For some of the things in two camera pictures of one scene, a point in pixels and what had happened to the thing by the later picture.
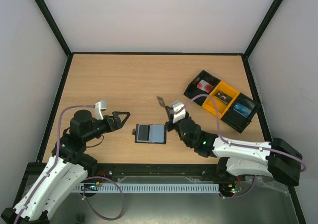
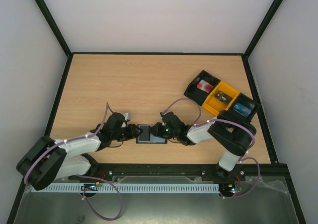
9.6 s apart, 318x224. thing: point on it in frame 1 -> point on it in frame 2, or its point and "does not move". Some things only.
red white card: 204,86 does not move
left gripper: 116,117 -> 132,132
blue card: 241,109 does not move
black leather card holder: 150,133 does not move
